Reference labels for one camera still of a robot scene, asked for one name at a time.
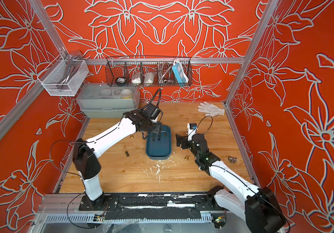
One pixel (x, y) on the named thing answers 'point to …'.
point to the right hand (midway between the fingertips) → (179, 134)
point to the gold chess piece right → (186, 158)
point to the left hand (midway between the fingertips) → (159, 127)
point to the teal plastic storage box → (158, 145)
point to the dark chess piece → (127, 154)
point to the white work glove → (210, 109)
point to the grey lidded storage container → (101, 100)
